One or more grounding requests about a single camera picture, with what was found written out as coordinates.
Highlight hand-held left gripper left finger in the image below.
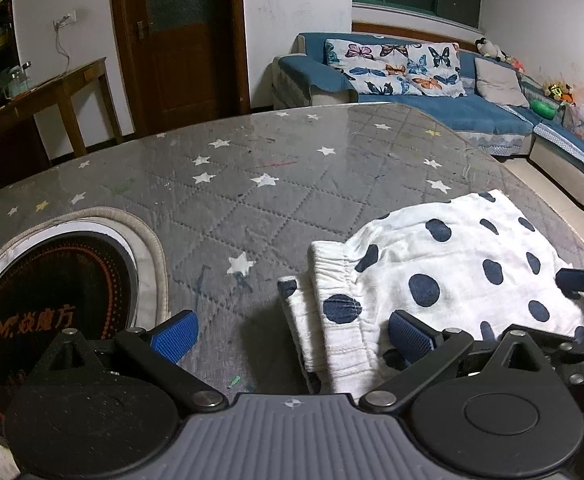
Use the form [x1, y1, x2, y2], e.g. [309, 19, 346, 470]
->
[42, 310, 229, 409]

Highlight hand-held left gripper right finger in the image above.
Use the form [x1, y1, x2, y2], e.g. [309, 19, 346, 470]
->
[358, 310, 564, 414]

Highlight white polka dot pants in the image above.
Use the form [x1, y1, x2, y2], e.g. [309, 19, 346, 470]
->
[277, 189, 584, 396]

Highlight round black induction cooker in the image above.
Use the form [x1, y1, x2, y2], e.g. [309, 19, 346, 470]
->
[0, 232, 139, 443]

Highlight grey star quilted table cover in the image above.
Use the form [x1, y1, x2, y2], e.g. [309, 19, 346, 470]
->
[0, 102, 584, 480]

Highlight colourful small toys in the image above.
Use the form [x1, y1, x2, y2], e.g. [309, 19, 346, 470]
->
[543, 81, 575, 103]

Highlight blue sofa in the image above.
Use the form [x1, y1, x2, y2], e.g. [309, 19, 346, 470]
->
[272, 32, 584, 212]

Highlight grey cushion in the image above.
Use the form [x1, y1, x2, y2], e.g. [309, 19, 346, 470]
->
[473, 57, 531, 109]

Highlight black and white plush toy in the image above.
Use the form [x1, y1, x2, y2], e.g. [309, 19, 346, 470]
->
[476, 39, 507, 60]

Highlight butterfly print pillow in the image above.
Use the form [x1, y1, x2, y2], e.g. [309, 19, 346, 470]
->
[324, 39, 466, 99]

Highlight brown wooden side table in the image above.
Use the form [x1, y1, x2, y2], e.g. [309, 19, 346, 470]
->
[0, 57, 124, 197]

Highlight brown wooden door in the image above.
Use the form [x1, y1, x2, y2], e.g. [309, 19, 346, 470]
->
[109, 0, 251, 137]

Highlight glass jar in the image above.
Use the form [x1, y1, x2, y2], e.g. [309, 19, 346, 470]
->
[0, 61, 34, 102]

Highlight white wall socket with cable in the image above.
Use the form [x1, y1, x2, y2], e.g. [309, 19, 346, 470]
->
[53, 9, 79, 63]

